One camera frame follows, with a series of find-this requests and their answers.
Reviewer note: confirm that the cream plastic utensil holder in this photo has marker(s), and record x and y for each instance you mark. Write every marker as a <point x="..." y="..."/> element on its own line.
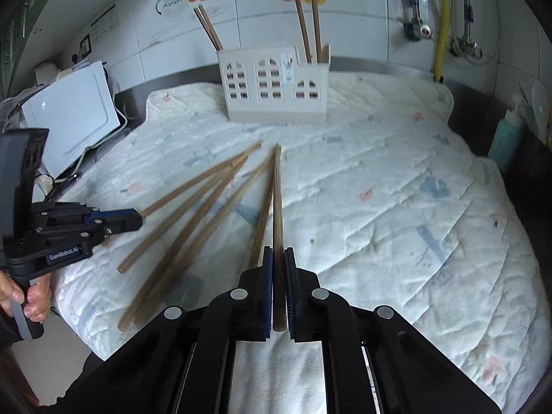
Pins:
<point x="271" y="85"/>

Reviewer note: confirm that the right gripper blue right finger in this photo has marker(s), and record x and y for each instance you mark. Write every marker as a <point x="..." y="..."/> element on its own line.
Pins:
<point x="293" y="293"/>

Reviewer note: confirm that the yellow gas pipe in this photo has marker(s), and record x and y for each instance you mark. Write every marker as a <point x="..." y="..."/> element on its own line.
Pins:
<point x="442" y="37"/>

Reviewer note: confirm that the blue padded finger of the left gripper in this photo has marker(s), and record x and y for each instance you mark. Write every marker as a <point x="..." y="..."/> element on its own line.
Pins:
<point x="111" y="216"/>

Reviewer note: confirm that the right water valve with hose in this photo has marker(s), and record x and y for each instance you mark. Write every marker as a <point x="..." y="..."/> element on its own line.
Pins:
<point x="464" y="46"/>

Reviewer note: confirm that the person's left hand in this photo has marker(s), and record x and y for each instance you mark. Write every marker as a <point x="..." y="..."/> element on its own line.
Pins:
<point x="37" y="297"/>

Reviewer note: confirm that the white power strip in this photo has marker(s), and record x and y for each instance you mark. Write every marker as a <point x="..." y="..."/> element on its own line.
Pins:
<point x="45" y="183"/>

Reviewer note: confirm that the left water valve with hose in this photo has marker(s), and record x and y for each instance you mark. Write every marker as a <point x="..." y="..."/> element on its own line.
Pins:
<point x="416" y="28"/>

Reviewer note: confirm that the water valve with hose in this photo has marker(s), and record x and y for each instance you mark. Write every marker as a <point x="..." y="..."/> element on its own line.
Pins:
<point x="464" y="46"/>
<point x="416" y="28"/>

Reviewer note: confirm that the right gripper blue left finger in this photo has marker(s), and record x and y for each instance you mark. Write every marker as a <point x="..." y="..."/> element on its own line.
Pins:
<point x="264" y="291"/>

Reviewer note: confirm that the white quilted patterned mat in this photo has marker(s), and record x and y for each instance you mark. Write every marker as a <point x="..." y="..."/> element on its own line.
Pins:
<point x="383" y="202"/>

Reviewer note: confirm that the white microwave oven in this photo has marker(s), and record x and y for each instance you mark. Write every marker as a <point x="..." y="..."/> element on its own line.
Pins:
<point x="78" y="111"/>

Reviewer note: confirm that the white plastic rice spoon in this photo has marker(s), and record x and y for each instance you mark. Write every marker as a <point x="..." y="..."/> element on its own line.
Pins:
<point x="540" y="109"/>

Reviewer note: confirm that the wooden chopstick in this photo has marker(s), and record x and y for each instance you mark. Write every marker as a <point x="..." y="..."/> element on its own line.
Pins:
<point x="279" y="278"/>
<point x="317" y="31"/>
<point x="261" y="225"/>
<point x="304" y="32"/>

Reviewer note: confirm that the teal soap bottle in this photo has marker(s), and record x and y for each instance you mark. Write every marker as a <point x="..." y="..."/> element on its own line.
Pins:
<point x="508" y="135"/>

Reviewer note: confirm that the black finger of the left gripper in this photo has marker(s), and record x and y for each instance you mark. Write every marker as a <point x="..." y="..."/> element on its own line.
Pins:
<point x="111" y="229"/>

